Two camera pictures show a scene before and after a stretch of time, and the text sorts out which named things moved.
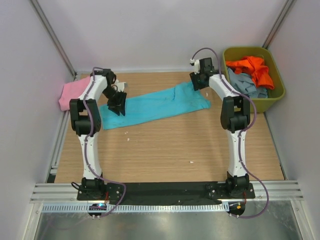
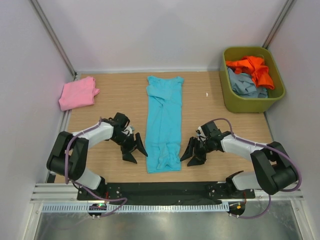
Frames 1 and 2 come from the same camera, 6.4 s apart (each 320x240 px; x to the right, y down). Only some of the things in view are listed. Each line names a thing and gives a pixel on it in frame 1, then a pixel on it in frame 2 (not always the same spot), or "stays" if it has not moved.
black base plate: x=165 y=192 stays
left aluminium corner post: x=54 y=36 stays
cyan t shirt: x=168 y=101 → x=163 y=123
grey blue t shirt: x=244 y=83 stays
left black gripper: x=118 y=106 → x=137 y=144
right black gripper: x=196 y=85 → x=189 y=151
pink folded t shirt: x=72 y=90 stays
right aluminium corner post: x=277 y=24 stays
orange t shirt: x=255 y=66 stays
